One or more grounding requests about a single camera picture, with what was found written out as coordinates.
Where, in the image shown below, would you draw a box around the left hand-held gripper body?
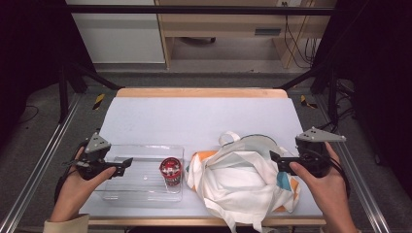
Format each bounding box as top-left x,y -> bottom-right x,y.
62,131 -> 115,182

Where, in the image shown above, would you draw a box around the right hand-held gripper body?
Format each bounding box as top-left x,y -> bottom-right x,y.
294,126 -> 347,179

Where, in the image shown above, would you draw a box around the clear plastic tray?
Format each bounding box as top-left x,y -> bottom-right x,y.
94,144 -> 186,203

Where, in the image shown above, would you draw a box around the red can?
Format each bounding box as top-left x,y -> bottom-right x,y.
158,156 -> 184,195

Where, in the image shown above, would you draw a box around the white tote bag coloured blobs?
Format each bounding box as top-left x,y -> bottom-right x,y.
186,130 -> 302,233

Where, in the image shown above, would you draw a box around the person's left hand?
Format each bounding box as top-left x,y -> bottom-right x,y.
50,147 -> 118,223

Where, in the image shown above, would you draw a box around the person's right hand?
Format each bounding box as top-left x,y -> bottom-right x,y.
289,142 -> 353,228

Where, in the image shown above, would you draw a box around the yellow black floor tape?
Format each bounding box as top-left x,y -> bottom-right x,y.
92,92 -> 107,111
299,94 -> 319,110

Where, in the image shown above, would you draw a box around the black metal stand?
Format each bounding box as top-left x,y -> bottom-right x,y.
274,61 -> 340,126
57,61 -> 124,124

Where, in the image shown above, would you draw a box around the pale blue table mat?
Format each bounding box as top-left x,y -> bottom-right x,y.
77,96 -> 326,218

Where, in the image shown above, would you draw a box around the black curtain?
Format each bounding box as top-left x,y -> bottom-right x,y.
310,0 -> 412,198
0,0 -> 97,153

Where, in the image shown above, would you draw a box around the wooden table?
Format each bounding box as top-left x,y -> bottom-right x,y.
84,87 -> 327,227

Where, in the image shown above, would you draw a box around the white cabinet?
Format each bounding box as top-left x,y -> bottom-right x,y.
65,0 -> 166,64

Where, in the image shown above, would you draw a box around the light wooden desk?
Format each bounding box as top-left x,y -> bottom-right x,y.
154,0 -> 338,70

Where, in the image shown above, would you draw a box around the left hand-held gripper black cable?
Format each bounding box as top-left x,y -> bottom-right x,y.
53,145 -> 83,206

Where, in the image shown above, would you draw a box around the hand-held gripper black cable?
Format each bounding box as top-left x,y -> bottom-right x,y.
326,154 -> 352,200
53,145 -> 83,206

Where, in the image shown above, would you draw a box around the right hand-held gripper black cable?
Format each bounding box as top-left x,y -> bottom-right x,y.
326,154 -> 352,200

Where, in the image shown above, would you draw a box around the black floor cables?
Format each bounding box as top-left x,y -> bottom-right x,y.
315,79 -> 358,134

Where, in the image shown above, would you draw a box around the aluminium floor rail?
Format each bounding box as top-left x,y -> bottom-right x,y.
0,92 -> 83,233
315,94 -> 393,233

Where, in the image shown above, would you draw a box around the thin black floor cable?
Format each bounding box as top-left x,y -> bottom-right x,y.
18,104 -> 41,124

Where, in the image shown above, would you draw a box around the hanging black cables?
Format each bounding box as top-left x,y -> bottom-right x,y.
283,1 -> 323,70

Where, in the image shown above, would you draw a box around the black horizontal frame bar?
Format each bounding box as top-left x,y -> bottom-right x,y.
63,4 -> 338,17

